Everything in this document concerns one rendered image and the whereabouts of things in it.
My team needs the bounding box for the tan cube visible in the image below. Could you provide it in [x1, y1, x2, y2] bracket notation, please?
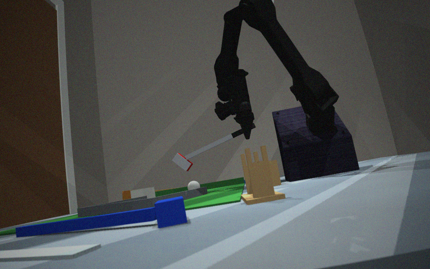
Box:
[269, 160, 281, 186]

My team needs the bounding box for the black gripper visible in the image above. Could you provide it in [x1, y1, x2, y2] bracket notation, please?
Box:
[230, 90, 254, 139]

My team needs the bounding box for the green rectangular mat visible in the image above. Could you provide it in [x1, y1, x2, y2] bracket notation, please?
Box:
[0, 183, 245, 236]

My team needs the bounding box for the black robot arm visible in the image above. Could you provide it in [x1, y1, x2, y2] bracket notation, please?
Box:
[214, 0, 339, 135]

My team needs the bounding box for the white golf ball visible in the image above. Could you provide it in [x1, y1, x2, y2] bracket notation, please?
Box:
[187, 181, 200, 190]

